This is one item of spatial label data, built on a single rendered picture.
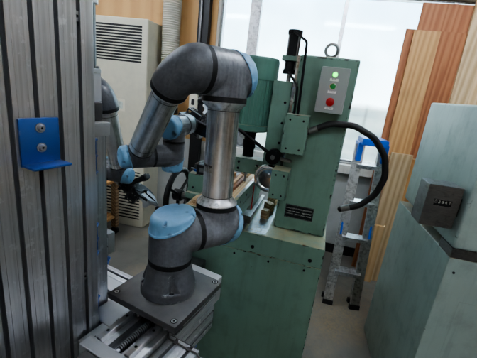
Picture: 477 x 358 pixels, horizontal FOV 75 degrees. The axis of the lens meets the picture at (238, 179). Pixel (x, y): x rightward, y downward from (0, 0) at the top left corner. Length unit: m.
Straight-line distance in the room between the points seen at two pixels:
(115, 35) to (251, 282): 2.24
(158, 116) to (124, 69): 2.04
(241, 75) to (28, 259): 0.61
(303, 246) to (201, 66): 0.83
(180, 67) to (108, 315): 0.69
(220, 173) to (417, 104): 2.09
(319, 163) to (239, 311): 0.75
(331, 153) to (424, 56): 1.60
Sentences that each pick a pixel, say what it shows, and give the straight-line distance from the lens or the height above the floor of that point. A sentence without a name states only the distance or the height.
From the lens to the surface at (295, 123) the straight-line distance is 1.20.
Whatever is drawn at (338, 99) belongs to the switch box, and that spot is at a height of 1.37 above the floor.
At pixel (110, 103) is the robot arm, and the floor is 1.26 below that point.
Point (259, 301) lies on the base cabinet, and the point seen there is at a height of 0.49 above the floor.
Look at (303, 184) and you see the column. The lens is 1.32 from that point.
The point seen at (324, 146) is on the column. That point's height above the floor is 1.19.
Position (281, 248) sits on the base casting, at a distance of 1.31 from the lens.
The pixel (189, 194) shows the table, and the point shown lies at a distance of 1.49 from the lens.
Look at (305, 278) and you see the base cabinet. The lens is 1.37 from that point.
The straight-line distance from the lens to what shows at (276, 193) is 1.25.
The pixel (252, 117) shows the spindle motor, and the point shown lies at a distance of 1.34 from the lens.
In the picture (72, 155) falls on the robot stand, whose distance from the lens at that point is 0.74.
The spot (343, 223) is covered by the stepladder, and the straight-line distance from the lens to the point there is 2.21.
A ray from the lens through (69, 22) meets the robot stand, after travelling 0.72.
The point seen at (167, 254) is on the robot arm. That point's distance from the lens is 0.82.
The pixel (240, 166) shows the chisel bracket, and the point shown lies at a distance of 1.43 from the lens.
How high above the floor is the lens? 1.37
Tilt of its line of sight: 16 degrees down
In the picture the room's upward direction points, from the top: 7 degrees clockwise
